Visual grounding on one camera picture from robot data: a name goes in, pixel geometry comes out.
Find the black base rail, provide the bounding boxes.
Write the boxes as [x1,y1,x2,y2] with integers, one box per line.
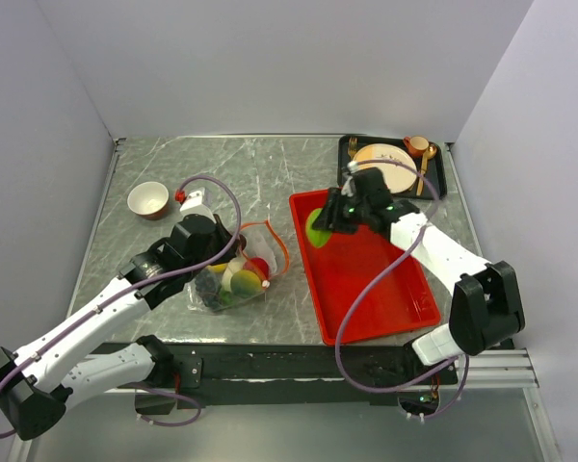
[110,336,463,419]

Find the gold spoon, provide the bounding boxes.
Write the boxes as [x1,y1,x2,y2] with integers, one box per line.
[416,142,437,196]

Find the green orange fruit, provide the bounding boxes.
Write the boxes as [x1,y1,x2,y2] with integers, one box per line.
[231,269,264,298]

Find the gold fork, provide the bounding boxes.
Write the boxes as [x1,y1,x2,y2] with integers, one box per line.
[347,137,357,161]

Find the clear zip bag orange zipper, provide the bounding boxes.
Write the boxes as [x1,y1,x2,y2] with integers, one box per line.
[188,220,290,314]

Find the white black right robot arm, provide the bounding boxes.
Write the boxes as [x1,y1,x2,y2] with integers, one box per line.
[305,167,525,383]

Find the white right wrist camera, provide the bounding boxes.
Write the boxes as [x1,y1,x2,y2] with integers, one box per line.
[341,161,359,197]

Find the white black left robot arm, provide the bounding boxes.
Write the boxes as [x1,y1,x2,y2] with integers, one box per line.
[0,213,240,441]

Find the orange cup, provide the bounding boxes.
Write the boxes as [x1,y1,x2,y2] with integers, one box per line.
[403,136,430,158]

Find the white brown bowl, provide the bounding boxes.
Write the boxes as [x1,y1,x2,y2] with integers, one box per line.
[127,181,170,220]

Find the yellow pear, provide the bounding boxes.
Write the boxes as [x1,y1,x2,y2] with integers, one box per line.
[207,263,228,273]

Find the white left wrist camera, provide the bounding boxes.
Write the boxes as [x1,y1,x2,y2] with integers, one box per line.
[174,188,214,220]

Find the cream orange plate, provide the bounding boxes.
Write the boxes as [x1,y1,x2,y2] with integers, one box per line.
[353,143,417,193]

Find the red plastic tray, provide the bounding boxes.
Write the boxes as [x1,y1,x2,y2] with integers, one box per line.
[289,190,441,346]

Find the green leaf vegetable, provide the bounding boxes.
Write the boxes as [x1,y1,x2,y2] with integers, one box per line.
[304,208,332,248]

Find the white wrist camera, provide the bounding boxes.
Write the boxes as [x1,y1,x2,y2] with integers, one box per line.
[341,161,359,197]
[174,188,214,220]

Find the black grape bunch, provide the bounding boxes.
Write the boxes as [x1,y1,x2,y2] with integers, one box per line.
[194,270,223,311]

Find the white radish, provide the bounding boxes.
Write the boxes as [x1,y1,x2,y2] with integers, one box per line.
[221,256,246,292]

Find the red apple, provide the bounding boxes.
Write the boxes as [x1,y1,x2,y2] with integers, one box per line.
[244,257,270,280]

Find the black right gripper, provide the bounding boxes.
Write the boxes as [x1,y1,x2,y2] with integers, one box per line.
[310,188,370,237]

